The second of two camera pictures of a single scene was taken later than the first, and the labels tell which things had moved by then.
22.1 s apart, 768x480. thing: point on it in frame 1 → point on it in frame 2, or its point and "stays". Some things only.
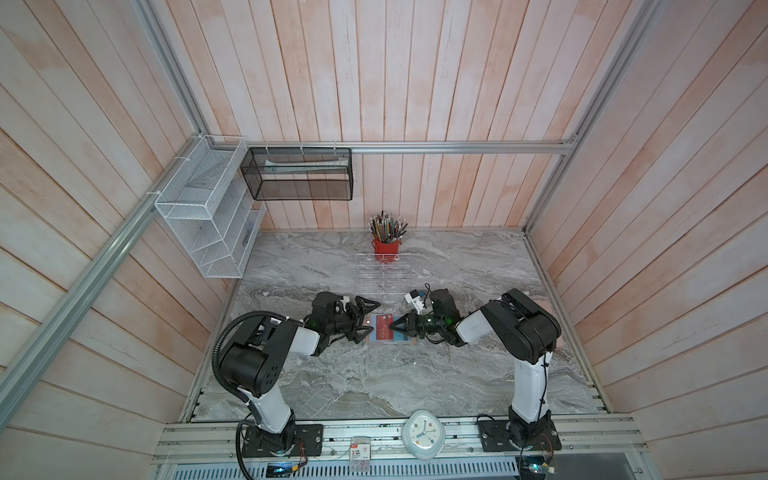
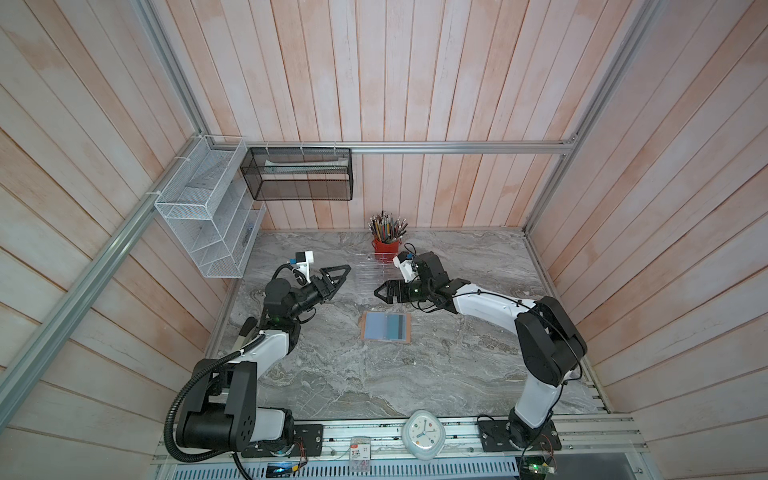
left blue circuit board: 279,470 stays
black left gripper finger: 366,305 → 326,271
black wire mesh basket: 299,173 stays
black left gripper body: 338,324 → 308,295
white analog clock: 423,434 stays
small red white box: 360,454 stays
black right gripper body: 428,323 → 420,291
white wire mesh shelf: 209,207 stays
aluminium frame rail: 393,147 stays
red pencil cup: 387,252 stays
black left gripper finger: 360,333 → 340,280
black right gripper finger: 410,319 → 393,285
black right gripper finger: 405,329 → 389,292
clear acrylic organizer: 383,273 stays
